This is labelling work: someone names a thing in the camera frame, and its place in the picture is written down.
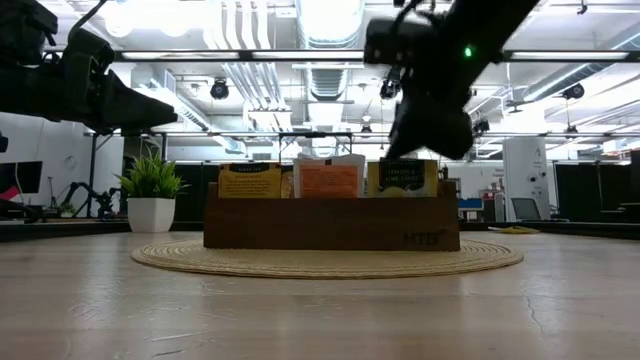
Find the round woven placemat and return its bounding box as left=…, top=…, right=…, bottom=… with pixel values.
left=130, top=238, right=525, bottom=281

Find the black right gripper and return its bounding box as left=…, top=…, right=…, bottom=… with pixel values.
left=383, top=88, right=475, bottom=162

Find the brown wooden tea box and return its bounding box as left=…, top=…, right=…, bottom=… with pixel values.
left=202, top=180, right=462, bottom=253

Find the orange white tea packet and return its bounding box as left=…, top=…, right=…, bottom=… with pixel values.
left=293, top=153, right=367, bottom=200

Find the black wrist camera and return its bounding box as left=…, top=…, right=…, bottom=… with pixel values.
left=363, top=18, right=437, bottom=67
left=62, top=27, right=117, bottom=70

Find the white pillar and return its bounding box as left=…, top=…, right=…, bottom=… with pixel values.
left=502, top=137, right=551, bottom=222

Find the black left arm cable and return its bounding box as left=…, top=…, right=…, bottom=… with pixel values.
left=67, top=0, right=109, bottom=39

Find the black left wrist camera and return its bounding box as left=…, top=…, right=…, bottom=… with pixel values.
left=62, top=27, right=117, bottom=70

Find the black partition wall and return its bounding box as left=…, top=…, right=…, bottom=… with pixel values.
left=172, top=163, right=221, bottom=221
left=554, top=163, right=631, bottom=222

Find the green yellow tea packet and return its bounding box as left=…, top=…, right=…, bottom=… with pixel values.
left=498, top=225, right=542, bottom=236
left=366, top=157, right=441, bottom=199

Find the long overhead light bar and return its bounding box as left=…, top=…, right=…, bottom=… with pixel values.
left=112, top=48, right=640, bottom=63

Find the silver ventilation duct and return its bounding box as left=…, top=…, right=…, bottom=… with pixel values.
left=294, top=0, right=366, bottom=104

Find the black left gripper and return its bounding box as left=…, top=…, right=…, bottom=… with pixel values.
left=0, top=52, right=178, bottom=136

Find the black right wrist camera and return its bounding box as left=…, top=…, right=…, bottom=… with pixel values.
left=363, top=18, right=437, bottom=67

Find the green plant white pot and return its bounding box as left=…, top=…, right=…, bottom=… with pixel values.
left=114, top=147, right=190, bottom=234

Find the black monitor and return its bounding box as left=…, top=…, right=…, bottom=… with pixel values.
left=0, top=160, right=44, bottom=195

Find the grey office chair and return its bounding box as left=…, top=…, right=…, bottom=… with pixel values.
left=510, top=197, right=544, bottom=223

